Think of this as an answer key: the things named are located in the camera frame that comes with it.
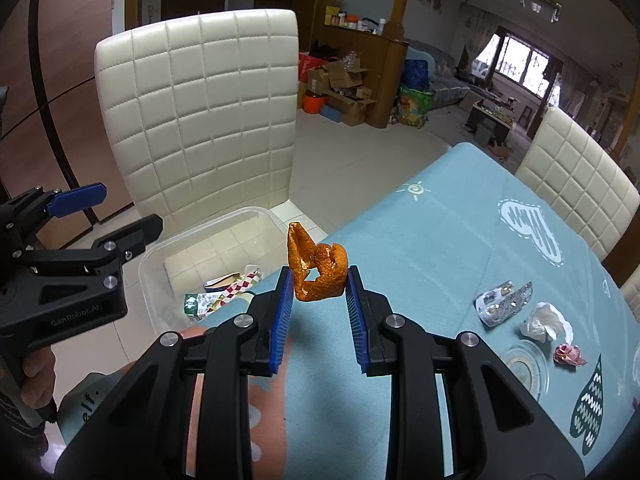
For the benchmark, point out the small grey bin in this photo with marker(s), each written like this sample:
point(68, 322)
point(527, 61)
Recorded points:
point(484, 134)

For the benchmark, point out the blue patterned cushion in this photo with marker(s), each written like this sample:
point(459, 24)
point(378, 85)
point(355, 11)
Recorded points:
point(416, 74)

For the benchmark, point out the pink crumpled wrapper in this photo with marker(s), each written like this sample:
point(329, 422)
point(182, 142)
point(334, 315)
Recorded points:
point(570, 355)

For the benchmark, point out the colourful green bag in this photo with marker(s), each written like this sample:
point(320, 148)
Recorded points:
point(412, 105)

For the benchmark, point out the pink slipper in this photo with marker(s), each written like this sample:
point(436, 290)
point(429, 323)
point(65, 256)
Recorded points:
point(497, 151)

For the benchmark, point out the person's left hand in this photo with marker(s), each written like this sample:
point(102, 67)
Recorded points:
point(39, 375)

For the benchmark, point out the white quilted chair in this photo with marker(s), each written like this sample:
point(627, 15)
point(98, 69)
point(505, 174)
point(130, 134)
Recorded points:
point(200, 110)
point(632, 295)
point(575, 180)

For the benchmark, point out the orange bucket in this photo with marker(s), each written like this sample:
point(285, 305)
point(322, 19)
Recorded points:
point(315, 104)

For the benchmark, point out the row of bottles and jars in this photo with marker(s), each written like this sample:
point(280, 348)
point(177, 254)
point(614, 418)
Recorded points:
point(355, 21)

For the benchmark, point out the pile of cardboard boxes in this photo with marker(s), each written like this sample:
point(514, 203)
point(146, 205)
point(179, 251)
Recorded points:
point(345, 80)

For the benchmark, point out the grey sofa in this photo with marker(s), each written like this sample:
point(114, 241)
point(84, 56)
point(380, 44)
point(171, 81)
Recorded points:
point(450, 85)

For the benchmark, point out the orange peel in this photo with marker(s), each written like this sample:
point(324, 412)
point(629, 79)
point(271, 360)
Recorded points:
point(299, 252)

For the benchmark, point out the window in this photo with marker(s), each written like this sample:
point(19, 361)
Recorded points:
point(515, 60)

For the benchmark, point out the clear round plastic lid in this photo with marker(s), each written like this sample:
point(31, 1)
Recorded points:
point(522, 370)

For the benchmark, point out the ceiling lamp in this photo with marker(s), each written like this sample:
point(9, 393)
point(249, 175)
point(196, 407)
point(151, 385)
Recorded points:
point(537, 5)

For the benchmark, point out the green snack wrapper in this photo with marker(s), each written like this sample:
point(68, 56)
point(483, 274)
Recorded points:
point(194, 306)

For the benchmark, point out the wooden column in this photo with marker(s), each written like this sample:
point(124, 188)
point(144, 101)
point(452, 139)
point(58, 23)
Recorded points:
point(400, 0)

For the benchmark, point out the wooden partition counter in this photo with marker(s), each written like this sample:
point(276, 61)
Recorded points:
point(387, 75)

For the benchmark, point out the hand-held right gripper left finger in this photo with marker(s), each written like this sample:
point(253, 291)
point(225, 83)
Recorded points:
point(282, 320)

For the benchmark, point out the blue printed tablecloth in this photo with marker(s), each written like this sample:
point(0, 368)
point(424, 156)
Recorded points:
point(425, 240)

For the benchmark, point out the coffee table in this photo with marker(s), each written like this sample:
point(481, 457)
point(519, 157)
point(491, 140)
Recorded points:
point(492, 112)

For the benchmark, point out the silver foil wrapper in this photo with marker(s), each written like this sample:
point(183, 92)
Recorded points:
point(500, 305)

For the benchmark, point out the wooden stool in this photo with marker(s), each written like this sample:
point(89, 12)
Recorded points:
point(526, 115)

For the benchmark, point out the clear plastic bin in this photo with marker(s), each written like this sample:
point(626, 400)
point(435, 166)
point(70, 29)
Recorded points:
point(210, 255)

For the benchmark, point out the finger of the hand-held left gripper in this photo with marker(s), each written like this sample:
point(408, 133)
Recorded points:
point(75, 200)
point(135, 237)

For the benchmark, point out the red white checkered wrapper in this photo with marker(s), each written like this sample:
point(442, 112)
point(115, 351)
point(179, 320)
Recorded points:
point(240, 287)

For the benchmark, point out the white crumpled tissue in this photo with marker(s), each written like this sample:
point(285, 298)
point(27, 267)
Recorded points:
point(542, 322)

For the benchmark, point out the brown wooden wardrobe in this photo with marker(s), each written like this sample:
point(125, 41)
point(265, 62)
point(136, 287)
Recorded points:
point(65, 60)

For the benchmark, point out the person's left forearm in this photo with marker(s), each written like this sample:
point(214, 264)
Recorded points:
point(20, 430)

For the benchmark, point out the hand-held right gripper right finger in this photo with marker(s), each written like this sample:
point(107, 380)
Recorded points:
point(356, 325)

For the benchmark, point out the blue plastic box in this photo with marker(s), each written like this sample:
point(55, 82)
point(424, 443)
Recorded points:
point(332, 112)

